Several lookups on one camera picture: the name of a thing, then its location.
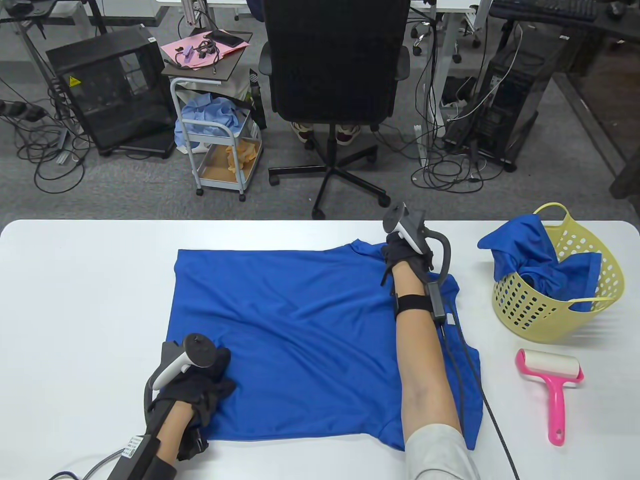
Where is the person's right hand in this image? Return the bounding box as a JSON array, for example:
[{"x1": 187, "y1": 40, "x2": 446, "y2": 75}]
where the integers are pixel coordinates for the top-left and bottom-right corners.
[{"x1": 380, "y1": 232, "x2": 435, "y2": 287}]

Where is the person's left hand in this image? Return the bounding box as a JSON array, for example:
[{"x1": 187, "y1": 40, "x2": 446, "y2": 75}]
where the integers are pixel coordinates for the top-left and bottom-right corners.
[{"x1": 149, "y1": 347, "x2": 237, "y2": 432}]

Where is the blue t-shirt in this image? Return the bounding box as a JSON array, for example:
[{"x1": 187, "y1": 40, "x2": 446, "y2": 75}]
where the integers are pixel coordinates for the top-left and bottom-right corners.
[
  {"x1": 476, "y1": 215, "x2": 603, "y2": 313},
  {"x1": 167, "y1": 239, "x2": 484, "y2": 452}
]

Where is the pink lint roller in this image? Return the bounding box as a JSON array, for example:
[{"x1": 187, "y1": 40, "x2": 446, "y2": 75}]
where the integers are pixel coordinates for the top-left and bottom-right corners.
[{"x1": 515, "y1": 348, "x2": 585, "y2": 447}]

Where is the person's right forearm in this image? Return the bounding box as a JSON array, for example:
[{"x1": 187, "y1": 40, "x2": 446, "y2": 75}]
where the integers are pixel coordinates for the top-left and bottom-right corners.
[{"x1": 391, "y1": 264, "x2": 464, "y2": 441}]

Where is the black and white controller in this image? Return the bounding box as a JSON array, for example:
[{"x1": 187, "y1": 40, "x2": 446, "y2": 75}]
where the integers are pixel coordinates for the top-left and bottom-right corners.
[
  {"x1": 151, "y1": 334, "x2": 219, "y2": 392},
  {"x1": 383, "y1": 202, "x2": 429, "y2": 256}
]

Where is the black sensor box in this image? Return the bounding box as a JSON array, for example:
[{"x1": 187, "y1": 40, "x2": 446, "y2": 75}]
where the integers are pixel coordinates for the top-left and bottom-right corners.
[
  {"x1": 427, "y1": 282, "x2": 447, "y2": 324},
  {"x1": 107, "y1": 434, "x2": 163, "y2": 480}
]

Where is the white power strip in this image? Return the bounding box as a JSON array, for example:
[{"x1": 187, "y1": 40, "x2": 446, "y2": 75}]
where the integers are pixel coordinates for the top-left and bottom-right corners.
[{"x1": 414, "y1": 125, "x2": 429, "y2": 168}]

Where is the yellow perforated plastic basket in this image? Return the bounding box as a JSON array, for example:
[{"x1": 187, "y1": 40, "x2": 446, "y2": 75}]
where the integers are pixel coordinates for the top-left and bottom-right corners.
[{"x1": 492, "y1": 202, "x2": 627, "y2": 344}]

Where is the orange cloth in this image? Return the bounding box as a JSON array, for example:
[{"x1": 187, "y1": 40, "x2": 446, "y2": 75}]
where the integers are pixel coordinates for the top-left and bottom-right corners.
[{"x1": 225, "y1": 140, "x2": 262, "y2": 176}]

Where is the person's white right sleeve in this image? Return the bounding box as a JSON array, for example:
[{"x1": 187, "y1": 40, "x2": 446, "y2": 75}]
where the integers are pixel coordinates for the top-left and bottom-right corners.
[{"x1": 403, "y1": 422, "x2": 482, "y2": 480}]

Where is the black computer tower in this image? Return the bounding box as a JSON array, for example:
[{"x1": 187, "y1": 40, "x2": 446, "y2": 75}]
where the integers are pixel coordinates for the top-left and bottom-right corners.
[{"x1": 444, "y1": 22, "x2": 568, "y2": 173}]

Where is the white desk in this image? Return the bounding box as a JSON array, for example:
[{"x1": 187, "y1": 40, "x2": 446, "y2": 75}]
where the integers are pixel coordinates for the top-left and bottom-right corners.
[{"x1": 156, "y1": 0, "x2": 478, "y2": 168}]

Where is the white rolling cart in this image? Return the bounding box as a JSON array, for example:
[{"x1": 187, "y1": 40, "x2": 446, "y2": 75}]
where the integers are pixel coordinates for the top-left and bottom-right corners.
[{"x1": 170, "y1": 75, "x2": 263, "y2": 202}]

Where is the black office chair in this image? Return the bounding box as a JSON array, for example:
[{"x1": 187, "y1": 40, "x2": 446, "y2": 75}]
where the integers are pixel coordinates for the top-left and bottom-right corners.
[{"x1": 260, "y1": 0, "x2": 412, "y2": 221}]

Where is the light blue cloth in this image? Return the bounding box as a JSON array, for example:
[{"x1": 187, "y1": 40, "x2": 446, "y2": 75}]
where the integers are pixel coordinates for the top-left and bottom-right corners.
[{"x1": 174, "y1": 95, "x2": 251, "y2": 155}]

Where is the black square board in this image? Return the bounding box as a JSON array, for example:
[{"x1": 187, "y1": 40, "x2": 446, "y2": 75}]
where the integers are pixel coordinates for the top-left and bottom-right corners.
[{"x1": 161, "y1": 30, "x2": 253, "y2": 83}]

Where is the black glass computer case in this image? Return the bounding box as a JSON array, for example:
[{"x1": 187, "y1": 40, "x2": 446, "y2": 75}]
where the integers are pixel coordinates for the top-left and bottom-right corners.
[{"x1": 45, "y1": 25, "x2": 177, "y2": 157}]

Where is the black keyboard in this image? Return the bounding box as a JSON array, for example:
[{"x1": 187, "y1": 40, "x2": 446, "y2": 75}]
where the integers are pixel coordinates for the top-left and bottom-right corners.
[{"x1": 492, "y1": 0, "x2": 598, "y2": 22}]

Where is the pink paper sheet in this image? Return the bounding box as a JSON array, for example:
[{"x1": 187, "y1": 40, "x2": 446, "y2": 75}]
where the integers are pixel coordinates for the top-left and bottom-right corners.
[{"x1": 159, "y1": 29, "x2": 251, "y2": 68}]

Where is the black desk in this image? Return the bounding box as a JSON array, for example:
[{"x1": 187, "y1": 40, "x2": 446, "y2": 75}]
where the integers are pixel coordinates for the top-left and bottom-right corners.
[{"x1": 487, "y1": 0, "x2": 640, "y2": 200}]

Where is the black power strip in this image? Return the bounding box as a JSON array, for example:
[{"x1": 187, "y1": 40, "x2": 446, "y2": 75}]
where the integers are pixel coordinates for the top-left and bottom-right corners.
[{"x1": 0, "y1": 100, "x2": 46, "y2": 122}]

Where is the black wrist strap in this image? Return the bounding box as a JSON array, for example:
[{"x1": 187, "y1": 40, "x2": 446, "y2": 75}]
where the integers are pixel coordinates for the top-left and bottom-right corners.
[
  {"x1": 392, "y1": 295, "x2": 432, "y2": 317},
  {"x1": 145, "y1": 451, "x2": 179, "y2": 480}
]

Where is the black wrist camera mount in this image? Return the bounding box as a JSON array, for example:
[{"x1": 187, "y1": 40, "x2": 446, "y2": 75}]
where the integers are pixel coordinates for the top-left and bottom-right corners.
[{"x1": 176, "y1": 425, "x2": 210, "y2": 462}]

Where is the tangle of black floor cables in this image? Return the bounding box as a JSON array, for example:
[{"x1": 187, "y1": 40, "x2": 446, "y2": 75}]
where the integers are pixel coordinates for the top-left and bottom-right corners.
[
  {"x1": 0, "y1": 75, "x2": 93, "y2": 195},
  {"x1": 411, "y1": 20, "x2": 506, "y2": 193}
]

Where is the grey cable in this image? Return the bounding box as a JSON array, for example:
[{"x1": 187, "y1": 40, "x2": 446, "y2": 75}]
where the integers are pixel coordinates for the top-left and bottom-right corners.
[{"x1": 47, "y1": 447, "x2": 126, "y2": 480}]

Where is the black cable bundle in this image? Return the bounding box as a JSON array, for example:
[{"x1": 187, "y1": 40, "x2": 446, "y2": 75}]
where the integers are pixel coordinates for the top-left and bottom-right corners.
[{"x1": 192, "y1": 39, "x2": 222, "y2": 67}]

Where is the aluminium frame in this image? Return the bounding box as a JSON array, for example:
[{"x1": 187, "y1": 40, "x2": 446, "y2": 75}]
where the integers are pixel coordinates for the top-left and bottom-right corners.
[{"x1": 180, "y1": 0, "x2": 213, "y2": 30}]

